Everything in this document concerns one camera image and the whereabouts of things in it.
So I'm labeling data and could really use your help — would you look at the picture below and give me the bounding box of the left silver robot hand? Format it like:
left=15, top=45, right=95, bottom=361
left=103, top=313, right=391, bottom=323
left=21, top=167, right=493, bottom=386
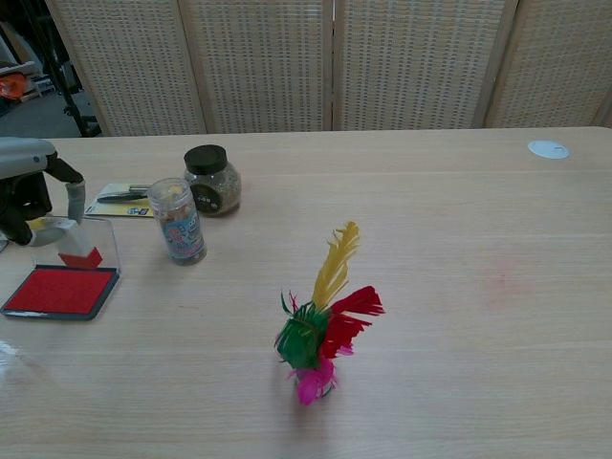
left=0, top=137, right=87, bottom=249

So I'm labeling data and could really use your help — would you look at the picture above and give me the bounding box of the colourful feather shuttlecock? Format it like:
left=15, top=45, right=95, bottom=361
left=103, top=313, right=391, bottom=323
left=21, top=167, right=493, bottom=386
left=273, top=220, right=386, bottom=406

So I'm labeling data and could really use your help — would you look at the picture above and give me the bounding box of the red ink pad clear lid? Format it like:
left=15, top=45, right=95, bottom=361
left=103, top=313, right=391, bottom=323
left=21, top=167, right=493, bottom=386
left=0, top=217, right=121, bottom=321

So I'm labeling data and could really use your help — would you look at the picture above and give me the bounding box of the glass jar with black lid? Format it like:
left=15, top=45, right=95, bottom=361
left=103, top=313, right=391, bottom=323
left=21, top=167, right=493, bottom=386
left=183, top=144, right=242, bottom=219

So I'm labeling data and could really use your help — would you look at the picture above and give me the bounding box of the wooden folding screen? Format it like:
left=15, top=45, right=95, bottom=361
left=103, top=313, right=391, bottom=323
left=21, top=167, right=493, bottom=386
left=45, top=0, right=612, bottom=138

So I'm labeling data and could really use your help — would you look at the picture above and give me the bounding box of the orange object on shelf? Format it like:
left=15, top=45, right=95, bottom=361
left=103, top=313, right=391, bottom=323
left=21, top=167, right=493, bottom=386
left=0, top=76, right=25, bottom=100

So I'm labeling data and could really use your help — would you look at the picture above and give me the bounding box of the razor on yellow blister card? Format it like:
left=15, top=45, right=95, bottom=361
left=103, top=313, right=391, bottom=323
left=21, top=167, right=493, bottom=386
left=84, top=181, right=157, bottom=219

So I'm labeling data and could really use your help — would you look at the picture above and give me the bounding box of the white round table grommet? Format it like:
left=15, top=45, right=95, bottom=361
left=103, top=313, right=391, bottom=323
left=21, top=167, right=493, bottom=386
left=527, top=139, right=572, bottom=160

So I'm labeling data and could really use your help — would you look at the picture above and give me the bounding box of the black tripod stand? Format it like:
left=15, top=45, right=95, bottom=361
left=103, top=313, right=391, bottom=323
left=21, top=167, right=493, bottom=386
left=28, top=0, right=101, bottom=138

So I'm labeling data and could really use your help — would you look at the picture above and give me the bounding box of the tall clear plastic snack jar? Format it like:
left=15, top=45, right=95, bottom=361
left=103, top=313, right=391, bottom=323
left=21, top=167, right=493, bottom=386
left=146, top=177, right=208, bottom=266

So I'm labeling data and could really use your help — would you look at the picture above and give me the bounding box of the white and red stamp block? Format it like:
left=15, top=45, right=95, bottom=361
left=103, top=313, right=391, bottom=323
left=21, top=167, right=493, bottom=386
left=56, top=220, right=104, bottom=269

